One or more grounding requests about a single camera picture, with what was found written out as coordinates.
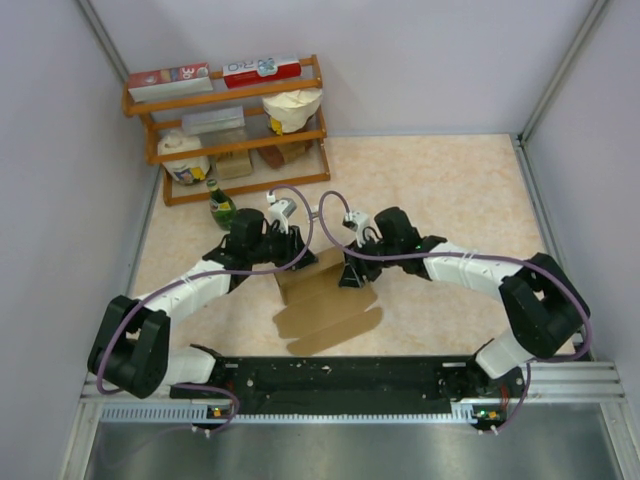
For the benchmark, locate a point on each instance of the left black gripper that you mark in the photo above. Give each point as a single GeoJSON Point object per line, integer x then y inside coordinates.
{"type": "Point", "coordinates": [294, 246]}

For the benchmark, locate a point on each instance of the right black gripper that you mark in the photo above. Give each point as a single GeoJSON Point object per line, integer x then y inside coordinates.
{"type": "Point", "coordinates": [351, 279]}

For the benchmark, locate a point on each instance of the brown cardboard box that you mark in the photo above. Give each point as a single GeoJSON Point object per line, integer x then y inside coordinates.
{"type": "Point", "coordinates": [320, 314]}

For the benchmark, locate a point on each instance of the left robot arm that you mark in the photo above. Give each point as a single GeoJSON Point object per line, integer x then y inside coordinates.
{"type": "Point", "coordinates": [132, 348]}

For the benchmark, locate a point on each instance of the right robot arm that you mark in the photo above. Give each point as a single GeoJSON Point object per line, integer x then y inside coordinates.
{"type": "Point", "coordinates": [543, 307]}

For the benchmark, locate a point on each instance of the clear plastic box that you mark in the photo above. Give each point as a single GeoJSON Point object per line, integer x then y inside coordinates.
{"type": "Point", "coordinates": [213, 120]}

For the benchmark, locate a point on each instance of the red white wrap box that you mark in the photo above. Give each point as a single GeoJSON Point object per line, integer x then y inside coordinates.
{"type": "Point", "coordinates": [268, 69]}

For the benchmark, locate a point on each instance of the red grey foil box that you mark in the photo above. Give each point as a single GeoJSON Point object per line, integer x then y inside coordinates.
{"type": "Point", "coordinates": [170, 82]}

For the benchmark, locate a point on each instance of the green glass bottle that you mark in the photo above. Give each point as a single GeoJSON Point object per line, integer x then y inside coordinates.
{"type": "Point", "coordinates": [222, 208]}

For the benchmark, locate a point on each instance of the brown bread pieces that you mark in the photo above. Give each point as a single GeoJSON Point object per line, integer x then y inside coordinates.
{"type": "Point", "coordinates": [277, 156]}

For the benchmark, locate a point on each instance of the tan cardboard packet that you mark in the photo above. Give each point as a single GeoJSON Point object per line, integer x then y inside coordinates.
{"type": "Point", "coordinates": [232, 164]}

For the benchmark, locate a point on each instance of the white paper bag upper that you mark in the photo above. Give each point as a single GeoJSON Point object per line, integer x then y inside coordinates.
{"type": "Point", "coordinates": [288, 112]}

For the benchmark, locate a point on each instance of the wooden shelf rack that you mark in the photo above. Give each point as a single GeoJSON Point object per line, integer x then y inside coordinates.
{"type": "Point", "coordinates": [312, 168]}

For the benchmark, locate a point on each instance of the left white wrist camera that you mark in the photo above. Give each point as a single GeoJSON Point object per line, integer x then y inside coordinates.
{"type": "Point", "coordinates": [279, 212]}

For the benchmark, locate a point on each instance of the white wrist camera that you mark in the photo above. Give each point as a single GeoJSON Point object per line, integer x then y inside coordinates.
{"type": "Point", "coordinates": [357, 222]}
{"type": "Point", "coordinates": [279, 212]}

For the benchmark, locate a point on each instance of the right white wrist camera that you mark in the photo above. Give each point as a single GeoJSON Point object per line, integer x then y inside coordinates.
{"type": "Point", "coordinates": [357, 222]}

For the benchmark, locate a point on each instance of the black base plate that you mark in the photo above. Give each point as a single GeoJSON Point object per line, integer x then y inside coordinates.
{"type": "Point", "coordinates": [338, 385]}

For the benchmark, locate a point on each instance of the aluminium front rail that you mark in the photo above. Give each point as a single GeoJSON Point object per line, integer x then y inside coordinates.
{"type": "Point", "coordinates": [563, 383]}

